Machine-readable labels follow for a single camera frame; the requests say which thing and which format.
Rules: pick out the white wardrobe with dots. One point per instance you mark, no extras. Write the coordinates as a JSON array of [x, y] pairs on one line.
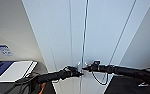
[[136, 20]]

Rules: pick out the orange folding stand frame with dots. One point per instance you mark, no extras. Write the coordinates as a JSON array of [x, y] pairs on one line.
[[42, 87]]

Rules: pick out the blue and white wall sign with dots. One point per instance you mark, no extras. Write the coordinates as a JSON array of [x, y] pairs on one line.
[[4, 50]]

